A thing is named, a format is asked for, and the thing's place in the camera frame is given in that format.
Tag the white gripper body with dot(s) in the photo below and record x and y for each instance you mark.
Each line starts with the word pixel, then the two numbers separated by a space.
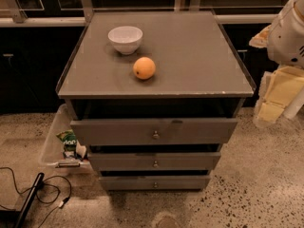
pixel 286 37

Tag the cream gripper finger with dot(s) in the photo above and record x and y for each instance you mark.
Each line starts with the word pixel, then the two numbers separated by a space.
pixel 260 40
pixel 277 90

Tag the grey bottom drawer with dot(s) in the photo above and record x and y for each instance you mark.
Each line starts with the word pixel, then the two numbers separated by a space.
pixel 155 182

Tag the grey drawer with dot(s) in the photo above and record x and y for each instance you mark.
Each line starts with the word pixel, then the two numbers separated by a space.
pixel 153 131
pixel 155 182
pixel 154 161

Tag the grey middle drawer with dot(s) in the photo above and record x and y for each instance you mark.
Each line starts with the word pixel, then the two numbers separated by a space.
pixel 154 161

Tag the grey drawer cabinet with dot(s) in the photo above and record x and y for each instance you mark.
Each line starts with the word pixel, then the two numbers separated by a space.
pixel 198 75

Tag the grey top drawer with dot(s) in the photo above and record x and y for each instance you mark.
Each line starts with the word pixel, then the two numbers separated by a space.
pixel 153 131

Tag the orange fruit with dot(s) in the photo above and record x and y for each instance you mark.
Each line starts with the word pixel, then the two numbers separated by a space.
pixel 144 68

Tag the white ceramic bowl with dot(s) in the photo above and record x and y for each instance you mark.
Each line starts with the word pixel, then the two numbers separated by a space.
pixel 125 39

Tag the green snack bag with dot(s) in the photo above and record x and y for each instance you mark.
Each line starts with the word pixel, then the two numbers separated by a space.
pixel 69 142

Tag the clear plastic bin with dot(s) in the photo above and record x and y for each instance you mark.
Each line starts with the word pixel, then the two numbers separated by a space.
pixel 52 155

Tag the black bar stand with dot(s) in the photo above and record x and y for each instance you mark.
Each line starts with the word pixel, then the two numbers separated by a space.
pixel 29 200

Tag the white cylindrical post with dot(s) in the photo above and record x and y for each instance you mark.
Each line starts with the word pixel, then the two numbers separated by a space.
pixel 296 104

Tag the metal railing frame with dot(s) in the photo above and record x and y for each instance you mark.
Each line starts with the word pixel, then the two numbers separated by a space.
pixel 81 11

